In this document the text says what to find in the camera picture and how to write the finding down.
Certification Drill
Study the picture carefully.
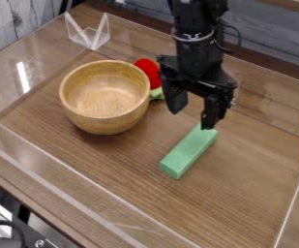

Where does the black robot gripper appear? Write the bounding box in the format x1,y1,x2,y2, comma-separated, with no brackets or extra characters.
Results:
157,35,237,130

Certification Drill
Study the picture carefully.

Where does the green rectangular block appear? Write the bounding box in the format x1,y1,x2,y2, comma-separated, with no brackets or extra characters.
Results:
159,125,218,180

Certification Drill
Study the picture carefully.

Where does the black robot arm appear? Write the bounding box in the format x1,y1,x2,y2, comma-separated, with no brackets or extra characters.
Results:
157,0,238,130

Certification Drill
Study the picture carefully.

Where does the brown wooden bowl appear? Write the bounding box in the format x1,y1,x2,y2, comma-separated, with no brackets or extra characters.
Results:
59,60,150,135

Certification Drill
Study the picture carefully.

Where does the red plush strawberry toy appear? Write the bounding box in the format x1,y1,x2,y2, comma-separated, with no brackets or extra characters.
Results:
135,58,165,100

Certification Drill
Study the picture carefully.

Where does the clear acrylic corner bracket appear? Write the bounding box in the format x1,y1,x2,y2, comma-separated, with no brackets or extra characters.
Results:
65,13,110,50

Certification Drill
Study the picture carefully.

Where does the clear acrylic tray wall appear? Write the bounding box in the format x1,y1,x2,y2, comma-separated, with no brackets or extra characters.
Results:
0,124,199,248

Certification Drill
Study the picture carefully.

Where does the black table leg bracket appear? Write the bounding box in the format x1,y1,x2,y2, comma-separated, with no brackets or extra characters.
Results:
13,203,65,248

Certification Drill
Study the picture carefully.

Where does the black cable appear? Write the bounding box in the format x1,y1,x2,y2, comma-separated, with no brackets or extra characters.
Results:
0,219,27,248

